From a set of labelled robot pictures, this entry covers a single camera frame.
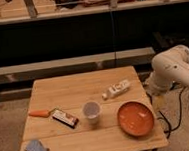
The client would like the white plastic bottle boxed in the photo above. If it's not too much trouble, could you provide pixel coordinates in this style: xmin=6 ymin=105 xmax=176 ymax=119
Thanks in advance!
xmin=102 ymin=79 xmax=130 ymax=100

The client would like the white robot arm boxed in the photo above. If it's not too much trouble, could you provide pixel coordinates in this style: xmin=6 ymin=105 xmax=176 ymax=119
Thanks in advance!
xmin=148 ymin=45 xmax=189 ymax=95

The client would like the orange ceramic bowl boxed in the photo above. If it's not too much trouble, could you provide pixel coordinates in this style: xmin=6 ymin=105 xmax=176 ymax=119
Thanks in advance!
xmin=117 ymin=101 xmax=155 ymax=136

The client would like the white paper cup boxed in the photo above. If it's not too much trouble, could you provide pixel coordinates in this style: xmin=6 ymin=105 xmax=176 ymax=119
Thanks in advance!
xmin=82 ymin=101 xmax=100 ymax=125

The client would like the wooden table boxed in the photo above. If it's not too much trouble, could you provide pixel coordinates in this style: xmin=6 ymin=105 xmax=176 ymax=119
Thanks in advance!
xmin=21 ymin=66 xmax=168 ymax=151

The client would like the long metal shelf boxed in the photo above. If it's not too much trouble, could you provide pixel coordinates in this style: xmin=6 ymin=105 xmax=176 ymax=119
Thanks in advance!
xmin=0 ymin=46 xmax=155 ymax=84

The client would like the dark candy bar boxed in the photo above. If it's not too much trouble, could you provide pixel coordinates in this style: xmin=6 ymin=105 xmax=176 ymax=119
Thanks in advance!
xmin=52 ymin=109 xmax=78 ymax=128

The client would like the orange carrot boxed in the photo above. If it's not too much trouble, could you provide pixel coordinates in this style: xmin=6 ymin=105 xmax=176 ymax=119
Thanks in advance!
xmin=28 ymin=109 xmax=55 ymax=118

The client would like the blue sponge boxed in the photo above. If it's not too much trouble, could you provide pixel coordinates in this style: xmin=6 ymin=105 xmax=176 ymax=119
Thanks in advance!
xmin=25 ymin=139 xmax=49 ymax=151

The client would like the black cable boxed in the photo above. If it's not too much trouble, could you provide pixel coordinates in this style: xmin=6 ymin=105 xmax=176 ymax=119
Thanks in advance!
xmin=146 ymin=85 xmax=189 ymax=151

